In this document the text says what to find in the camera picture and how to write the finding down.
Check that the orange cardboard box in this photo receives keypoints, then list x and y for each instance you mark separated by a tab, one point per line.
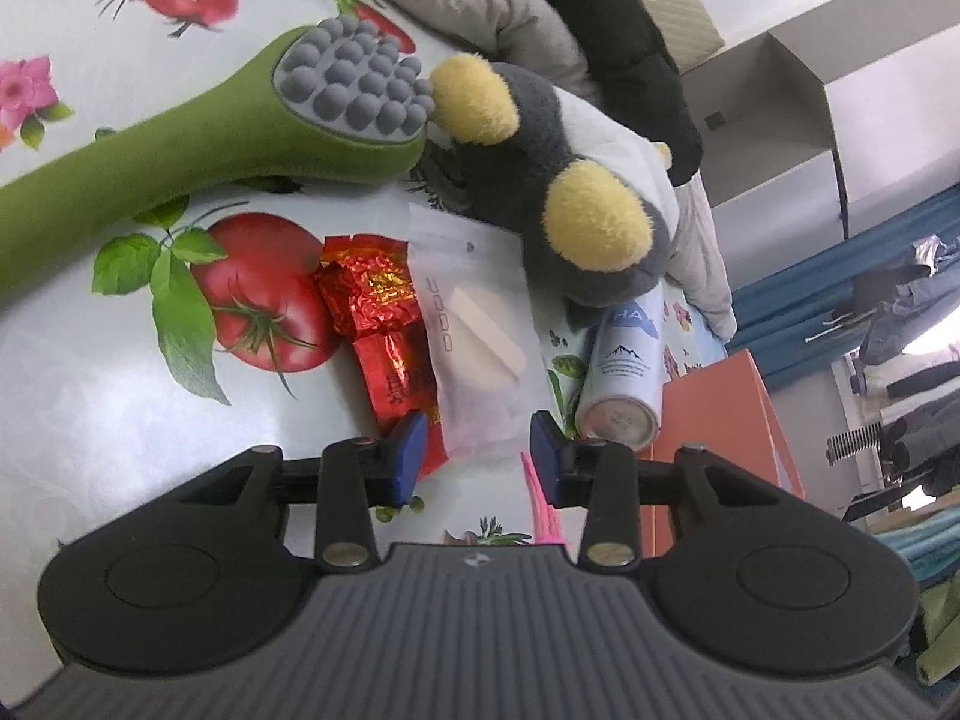
720	412

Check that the grey penguin plush toy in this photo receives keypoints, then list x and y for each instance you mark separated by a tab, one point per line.
525	165

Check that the green massage hammer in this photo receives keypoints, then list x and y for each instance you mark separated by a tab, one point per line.
150	157

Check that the blue curtain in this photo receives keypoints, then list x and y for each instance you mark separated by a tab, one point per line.
810	270

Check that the fruit printed mat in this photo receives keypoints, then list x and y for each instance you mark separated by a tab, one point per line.
90	390

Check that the green cloth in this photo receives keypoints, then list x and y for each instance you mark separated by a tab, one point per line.
937	637

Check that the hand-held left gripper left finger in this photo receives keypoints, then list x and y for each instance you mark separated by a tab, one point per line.
405	461

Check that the translucent white pouch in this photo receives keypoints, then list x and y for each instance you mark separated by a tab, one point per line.
480	382

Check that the black jacket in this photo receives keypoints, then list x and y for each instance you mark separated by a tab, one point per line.
615	30

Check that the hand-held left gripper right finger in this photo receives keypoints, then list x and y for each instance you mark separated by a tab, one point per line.
546	461

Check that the hanging grey clothes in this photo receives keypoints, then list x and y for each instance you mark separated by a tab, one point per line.
907	300

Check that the red foil tea packet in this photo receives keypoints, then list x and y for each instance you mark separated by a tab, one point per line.
367	289
397	390

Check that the white spray can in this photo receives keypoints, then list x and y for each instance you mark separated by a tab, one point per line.
622	375

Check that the pink plastic item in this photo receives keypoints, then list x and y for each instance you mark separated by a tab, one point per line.
544	525

